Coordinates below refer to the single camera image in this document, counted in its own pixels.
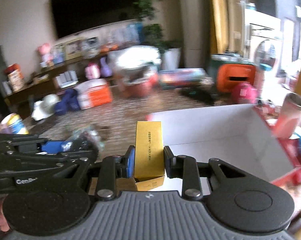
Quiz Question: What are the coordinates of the yellow rectangular box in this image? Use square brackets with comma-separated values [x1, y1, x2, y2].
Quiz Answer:
[134, 121, 165, 191]

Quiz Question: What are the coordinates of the person's left hand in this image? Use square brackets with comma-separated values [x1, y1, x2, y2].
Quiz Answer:
[0, 212, 10, 232]

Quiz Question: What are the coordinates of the white helmet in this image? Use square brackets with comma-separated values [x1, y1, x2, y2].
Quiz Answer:
[31, 94, 60, 121]

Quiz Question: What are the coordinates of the white blue can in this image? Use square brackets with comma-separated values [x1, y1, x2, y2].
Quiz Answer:
[0, 113, 29, 134]

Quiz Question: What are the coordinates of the dark blue dumbbell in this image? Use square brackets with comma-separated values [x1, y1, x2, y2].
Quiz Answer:
[54, 88, 81, 116]

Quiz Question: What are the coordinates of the orange white carton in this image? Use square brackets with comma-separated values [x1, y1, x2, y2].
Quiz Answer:
[75, 79, 113, 109]

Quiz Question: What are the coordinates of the wooden tv cabinet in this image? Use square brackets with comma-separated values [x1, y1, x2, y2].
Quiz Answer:
[6, 53, 108, 108]

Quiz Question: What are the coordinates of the black remote control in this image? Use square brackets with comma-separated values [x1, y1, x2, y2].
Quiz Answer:
[180, 87, 215, 105]

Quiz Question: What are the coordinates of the orange snack box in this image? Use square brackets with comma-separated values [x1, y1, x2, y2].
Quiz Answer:
[4, 63, 24, 92]

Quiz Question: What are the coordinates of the white cardboard box red outside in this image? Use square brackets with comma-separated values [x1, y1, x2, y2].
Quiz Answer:
[147, 104, 301, 186]

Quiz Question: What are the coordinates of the clear plastic storage case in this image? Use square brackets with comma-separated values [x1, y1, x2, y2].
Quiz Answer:
[158, 68, 210, 89]

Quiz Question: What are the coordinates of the pink toy figure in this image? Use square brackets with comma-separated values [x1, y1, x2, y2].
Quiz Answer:
[37, 43, 53, 67]

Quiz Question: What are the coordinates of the framed photo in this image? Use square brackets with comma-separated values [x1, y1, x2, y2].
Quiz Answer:
[65, 39, 82, 60]

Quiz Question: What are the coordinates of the pink fluffy ball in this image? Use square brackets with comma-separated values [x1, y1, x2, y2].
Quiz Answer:
[231, 82, 257, 104]

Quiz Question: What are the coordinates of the white plant pot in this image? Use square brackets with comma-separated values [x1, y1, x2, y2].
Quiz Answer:
[161, 48, 181, 70]

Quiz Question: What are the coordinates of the white plastic bag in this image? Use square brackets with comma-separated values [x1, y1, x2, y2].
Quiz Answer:
[109, 46, 161, 72]

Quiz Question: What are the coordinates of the orange green tissue box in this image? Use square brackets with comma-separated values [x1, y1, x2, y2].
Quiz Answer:
[207, 53, 256, 93]

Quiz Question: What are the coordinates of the green potted plant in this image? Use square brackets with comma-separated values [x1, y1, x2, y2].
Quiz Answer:
[135, 0, 183, 54]

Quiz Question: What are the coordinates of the pink steel tumbler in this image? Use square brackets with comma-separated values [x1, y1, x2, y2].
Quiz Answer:
[272, 93, 301, 139]

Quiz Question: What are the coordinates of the washing machine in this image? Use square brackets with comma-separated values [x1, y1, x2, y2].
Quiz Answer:
[244, 9, 282, 79]

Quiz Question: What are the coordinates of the black wall television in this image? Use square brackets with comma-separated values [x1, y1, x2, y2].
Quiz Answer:
[50, 0, 138, 38]

